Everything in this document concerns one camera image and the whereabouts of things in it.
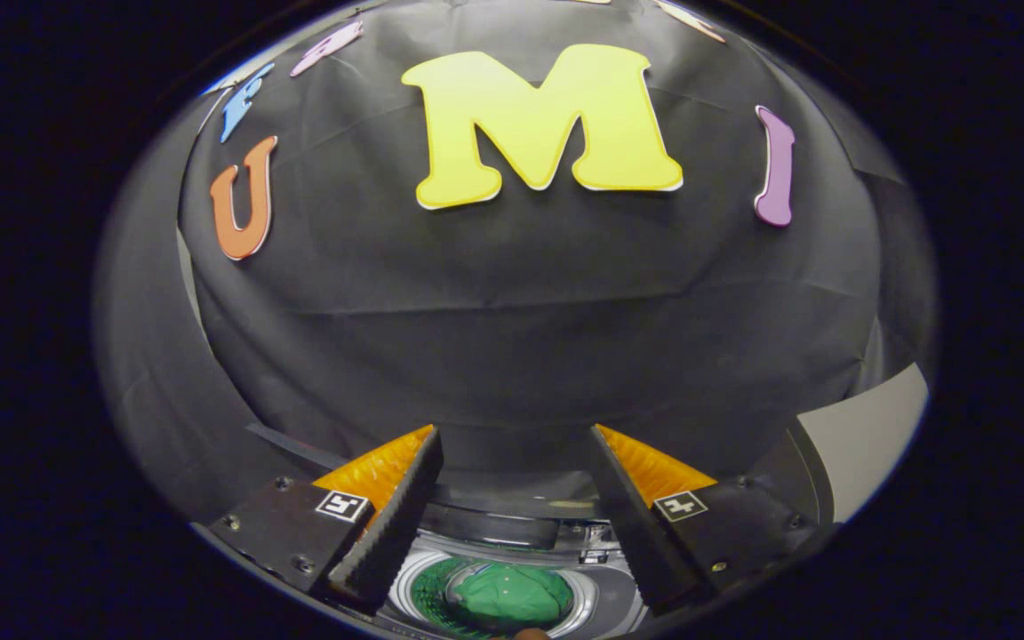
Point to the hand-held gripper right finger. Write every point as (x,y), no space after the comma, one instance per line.
(636,524)

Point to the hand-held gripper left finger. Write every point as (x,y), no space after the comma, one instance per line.
(392,524)

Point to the dark washing machine lid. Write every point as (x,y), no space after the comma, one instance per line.
(494,529)

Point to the green polo shirt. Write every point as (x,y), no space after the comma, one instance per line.
(512,596)

